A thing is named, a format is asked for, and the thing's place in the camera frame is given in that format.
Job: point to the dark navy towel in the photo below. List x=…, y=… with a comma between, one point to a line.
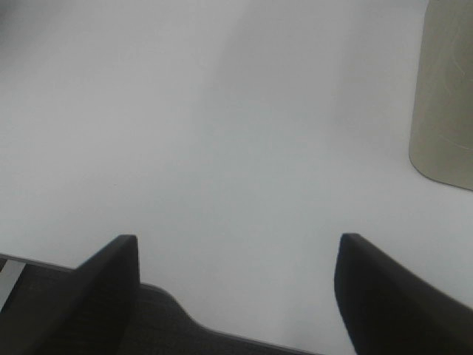
x=159, y=325

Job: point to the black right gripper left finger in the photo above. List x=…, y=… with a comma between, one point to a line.
x=88, y=311

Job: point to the beige plastic bin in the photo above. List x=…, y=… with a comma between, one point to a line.
x=440, y=144

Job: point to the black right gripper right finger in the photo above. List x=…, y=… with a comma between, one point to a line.
x=387, y=309

